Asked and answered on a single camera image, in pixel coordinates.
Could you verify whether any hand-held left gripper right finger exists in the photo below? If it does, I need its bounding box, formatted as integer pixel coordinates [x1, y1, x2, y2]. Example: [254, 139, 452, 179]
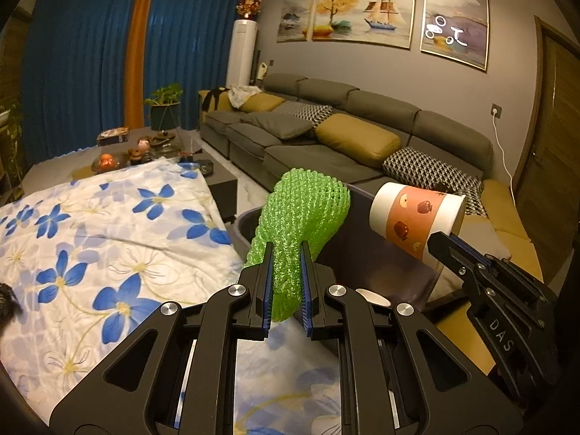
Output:
[300, 241, 529, 435]

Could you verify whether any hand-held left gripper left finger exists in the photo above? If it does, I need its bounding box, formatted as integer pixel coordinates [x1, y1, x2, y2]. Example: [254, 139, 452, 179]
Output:
[49, 241, 274, 435]

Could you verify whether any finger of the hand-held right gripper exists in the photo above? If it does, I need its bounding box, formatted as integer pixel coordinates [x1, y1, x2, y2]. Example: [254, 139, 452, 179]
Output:
[426, 230, 497, 289]

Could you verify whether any white orange paper cup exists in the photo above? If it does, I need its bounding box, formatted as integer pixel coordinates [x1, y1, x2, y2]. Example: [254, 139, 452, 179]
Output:
[368, 182, 467, 264]

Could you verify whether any grey trash bin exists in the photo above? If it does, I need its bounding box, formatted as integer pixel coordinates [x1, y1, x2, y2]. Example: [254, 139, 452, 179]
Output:
[236, 181, 473, 360]

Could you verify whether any green foam fruit net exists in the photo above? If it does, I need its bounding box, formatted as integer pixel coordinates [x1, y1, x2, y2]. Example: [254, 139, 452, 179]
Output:
[245, 167, 352, 325]

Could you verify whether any yellow seat cushion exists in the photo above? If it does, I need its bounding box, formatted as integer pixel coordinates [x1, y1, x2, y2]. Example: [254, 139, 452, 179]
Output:
[426, 178, 545, 374]

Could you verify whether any large patterned cushion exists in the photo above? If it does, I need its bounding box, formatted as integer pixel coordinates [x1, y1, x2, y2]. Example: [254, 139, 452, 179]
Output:
[383, 147, 488, 219]

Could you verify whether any dark coffee table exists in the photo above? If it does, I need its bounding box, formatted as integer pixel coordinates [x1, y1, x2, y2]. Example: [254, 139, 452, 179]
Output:
[25, 126, 239, 225]

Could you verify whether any grey sectional sofa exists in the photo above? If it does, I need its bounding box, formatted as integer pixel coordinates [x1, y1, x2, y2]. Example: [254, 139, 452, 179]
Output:
[198, 72, 544, 282]

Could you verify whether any large yellow cushion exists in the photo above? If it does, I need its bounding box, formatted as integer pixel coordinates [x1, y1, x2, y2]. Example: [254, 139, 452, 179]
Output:
[314, 113, 402, 169]

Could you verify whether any brown wooden door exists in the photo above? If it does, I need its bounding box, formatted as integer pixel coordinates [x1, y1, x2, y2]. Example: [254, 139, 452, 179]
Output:
[514, 15, 580, 248]

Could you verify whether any blue floral blanket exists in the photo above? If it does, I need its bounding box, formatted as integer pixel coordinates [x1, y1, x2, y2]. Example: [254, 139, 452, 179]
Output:
[0, 158, 346, 435]

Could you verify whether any flat grey cushion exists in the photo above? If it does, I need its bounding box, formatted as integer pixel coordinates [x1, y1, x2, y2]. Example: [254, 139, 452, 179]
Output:
[240, 111, 316, 141]

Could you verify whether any small patterned cushion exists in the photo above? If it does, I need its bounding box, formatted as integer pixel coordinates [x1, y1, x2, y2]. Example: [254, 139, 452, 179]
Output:
[274, 101, 334, 123]

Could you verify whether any small yellow cushion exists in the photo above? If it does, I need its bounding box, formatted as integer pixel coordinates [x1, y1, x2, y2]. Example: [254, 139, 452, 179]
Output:
[239, 93, 284, 114]

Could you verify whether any white cloth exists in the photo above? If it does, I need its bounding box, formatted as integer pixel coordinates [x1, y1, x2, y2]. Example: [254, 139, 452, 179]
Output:
[227, 84, 262, 109]

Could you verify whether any black garment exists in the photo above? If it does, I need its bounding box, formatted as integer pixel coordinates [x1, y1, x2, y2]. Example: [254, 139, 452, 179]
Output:
[200, 88, 232, 112]

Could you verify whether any dark plant pot stand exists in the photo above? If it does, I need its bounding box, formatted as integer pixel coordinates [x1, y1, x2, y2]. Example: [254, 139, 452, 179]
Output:
[149, 103, 181, 132]

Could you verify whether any printed flat box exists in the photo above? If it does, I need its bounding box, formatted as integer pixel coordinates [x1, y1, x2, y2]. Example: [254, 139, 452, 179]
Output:
[96, 127, 130, 146]

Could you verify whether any green potted plant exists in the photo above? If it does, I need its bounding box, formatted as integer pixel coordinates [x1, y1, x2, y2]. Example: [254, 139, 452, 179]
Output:
[144, 83, 185, 106]

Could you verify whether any framed painting with glare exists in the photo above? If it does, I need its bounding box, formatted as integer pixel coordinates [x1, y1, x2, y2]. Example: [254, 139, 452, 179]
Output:
[419, 0, 490, 72]

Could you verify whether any white standing air conditioner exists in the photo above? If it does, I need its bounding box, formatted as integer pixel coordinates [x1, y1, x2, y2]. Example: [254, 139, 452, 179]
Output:
[225, 19, 258, 88]

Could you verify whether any tree and sailboat painting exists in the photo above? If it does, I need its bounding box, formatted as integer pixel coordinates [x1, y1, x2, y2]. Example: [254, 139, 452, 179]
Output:
[310, 0, 417, 51]

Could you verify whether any blue curtain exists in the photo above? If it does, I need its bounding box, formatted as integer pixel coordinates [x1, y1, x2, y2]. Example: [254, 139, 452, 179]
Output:
[0, 0, 137, 178]
[144, 0, 264, 131]

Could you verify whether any black plastic bag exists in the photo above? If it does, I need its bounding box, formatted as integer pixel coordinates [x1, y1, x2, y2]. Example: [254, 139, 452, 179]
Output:
[0, 282, 22, 328]

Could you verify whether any orange curtain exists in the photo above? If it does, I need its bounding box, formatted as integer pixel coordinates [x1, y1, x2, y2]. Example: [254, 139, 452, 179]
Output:
[123, 0, 157, 130]

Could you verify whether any small landscape painting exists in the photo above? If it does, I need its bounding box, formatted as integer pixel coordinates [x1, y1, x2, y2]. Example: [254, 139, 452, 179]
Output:
[276, 0, 316, 44]

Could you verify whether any red gold flower ornament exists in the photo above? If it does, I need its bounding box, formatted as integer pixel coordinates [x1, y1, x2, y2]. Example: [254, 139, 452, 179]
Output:
[235, 0, 263, 20]

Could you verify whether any leafy plant on stand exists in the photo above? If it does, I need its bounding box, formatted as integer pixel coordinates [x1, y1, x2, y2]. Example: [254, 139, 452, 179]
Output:
[0, 96, 24, 193]

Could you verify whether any white power cable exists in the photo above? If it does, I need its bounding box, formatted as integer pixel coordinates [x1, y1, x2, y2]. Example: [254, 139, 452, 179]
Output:
[493, 115, 518, 192]

